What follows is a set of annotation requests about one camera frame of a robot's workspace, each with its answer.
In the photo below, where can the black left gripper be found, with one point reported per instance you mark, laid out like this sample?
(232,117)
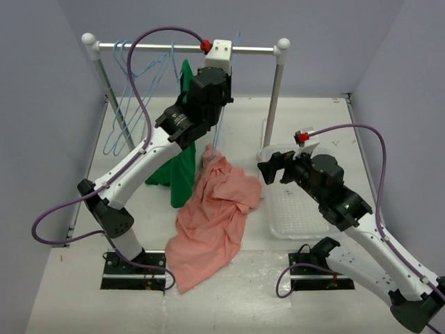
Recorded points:
(227,85)

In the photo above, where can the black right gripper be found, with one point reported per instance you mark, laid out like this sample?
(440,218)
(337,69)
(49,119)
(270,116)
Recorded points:
(279,161)

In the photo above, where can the blue hanger of pink shirt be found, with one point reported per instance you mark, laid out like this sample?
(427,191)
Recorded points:
(220,122)

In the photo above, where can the pink t shirt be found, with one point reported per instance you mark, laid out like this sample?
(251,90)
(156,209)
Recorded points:
(211,224)

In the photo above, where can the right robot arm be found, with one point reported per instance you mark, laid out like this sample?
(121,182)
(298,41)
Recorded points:
(414,293)

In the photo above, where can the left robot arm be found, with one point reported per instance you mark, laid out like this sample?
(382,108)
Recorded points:
(191,117)

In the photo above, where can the blue hanger of green shirt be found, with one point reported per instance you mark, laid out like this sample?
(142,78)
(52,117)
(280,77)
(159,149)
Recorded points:
(176,69)

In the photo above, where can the green t shirt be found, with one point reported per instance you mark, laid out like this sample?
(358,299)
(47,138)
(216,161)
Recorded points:
(179,175)

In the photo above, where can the white metal clothes rack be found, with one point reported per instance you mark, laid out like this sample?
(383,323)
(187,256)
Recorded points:
(279,52)

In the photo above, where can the clear plastic tray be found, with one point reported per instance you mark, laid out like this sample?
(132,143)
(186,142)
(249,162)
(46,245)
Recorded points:
(290,213)

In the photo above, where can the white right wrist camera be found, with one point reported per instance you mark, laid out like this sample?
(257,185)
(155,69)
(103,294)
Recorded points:
(305,141)

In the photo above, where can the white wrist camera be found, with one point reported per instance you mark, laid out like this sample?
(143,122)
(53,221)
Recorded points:
(305,141)
(220,56)

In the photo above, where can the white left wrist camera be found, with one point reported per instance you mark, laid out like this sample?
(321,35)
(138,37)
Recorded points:
(220,56)

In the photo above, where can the empty blue wire hanger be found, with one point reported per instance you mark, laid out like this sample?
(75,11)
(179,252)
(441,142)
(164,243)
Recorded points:
(121,90)

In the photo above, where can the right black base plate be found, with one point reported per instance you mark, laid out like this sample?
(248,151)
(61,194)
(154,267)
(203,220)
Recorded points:
(311,279)

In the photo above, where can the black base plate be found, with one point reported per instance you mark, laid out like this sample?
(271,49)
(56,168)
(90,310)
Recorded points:
(120,275)
(311,279)

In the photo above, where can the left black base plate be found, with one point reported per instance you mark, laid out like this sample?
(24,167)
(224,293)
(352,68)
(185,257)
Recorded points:
(120,275)

